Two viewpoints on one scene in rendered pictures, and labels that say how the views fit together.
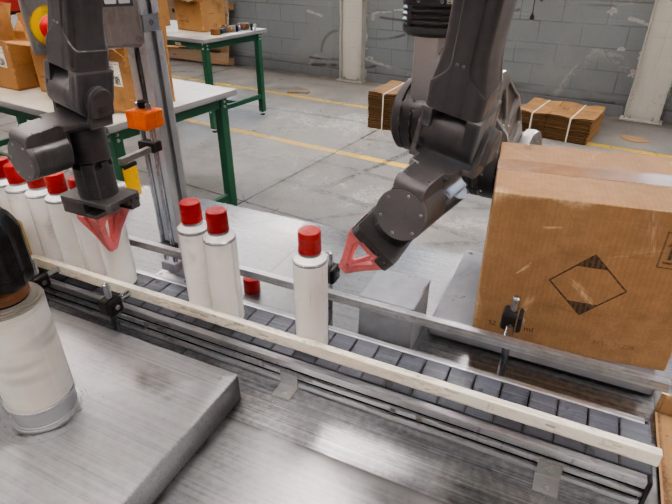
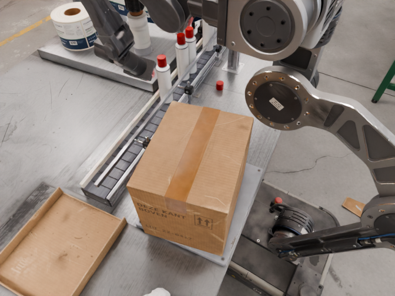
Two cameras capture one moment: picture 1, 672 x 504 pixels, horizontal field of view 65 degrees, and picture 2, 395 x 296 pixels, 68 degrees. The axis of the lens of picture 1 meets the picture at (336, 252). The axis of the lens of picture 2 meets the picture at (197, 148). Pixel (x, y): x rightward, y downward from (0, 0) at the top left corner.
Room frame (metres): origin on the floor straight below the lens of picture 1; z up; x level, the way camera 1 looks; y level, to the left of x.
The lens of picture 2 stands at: (0.80, -0.87, 1.69)
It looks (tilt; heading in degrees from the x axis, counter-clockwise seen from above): 51 degrees down; 91
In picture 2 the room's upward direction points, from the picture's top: 2 degrees counter-clockwise
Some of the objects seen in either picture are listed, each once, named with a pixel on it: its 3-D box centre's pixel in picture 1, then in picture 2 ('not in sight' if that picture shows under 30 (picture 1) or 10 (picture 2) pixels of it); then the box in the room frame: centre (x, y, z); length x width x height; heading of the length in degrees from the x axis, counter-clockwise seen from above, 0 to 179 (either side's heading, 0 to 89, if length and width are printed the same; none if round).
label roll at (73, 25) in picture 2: not in sight; (77, 26); (0.19, 0.51, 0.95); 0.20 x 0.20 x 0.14
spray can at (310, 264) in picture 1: (310, 290); (164, 80); (0.66, 0.04, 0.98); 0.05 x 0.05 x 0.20
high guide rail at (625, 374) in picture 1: (292, 284); (180, 80); (0.71, 0.07, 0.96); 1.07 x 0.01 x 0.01; 65
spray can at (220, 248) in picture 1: (223, 267); (182, 57); (0.72, 0.18, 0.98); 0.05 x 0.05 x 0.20
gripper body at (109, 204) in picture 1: (96, 181); not in sight; (0.74, 0.36, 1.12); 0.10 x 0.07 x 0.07; 64
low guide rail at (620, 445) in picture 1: (271, 334); (164, 85); (0.65, 0.10, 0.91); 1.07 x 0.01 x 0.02; 65
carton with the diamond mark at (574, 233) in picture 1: (576, 247); (196, 177); (0.78, -0.41, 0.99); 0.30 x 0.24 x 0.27; 72
